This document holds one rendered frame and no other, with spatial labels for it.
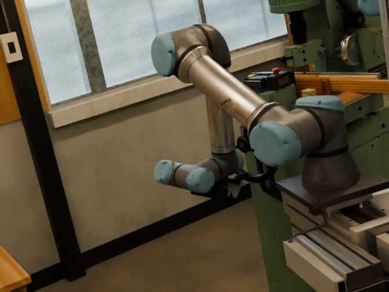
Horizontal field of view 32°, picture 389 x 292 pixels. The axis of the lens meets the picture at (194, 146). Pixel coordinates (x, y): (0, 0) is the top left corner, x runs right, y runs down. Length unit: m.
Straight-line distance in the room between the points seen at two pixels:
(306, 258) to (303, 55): 1.00
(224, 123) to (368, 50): 0.71
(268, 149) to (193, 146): 2.20
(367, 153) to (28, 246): 1.81
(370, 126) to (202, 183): 0.74
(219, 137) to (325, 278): 0.65
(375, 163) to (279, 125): 0.94
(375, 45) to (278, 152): 0.97
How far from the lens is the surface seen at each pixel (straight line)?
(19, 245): 3.51
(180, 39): 1.86
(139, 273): 3.46
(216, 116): 2.02
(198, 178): 1.98
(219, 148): 2.05
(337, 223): 1.72
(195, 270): 3.36
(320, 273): 1.58
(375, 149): 2.51
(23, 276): 2.43
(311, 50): 2.49
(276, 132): 1.61
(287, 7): 2.40
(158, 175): 2.08
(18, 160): 3.42
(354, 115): 2.27
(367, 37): 2.51
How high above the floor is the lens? 1.46
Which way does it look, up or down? 16 degrees down
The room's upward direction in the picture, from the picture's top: 12 degrees counter-clockwise
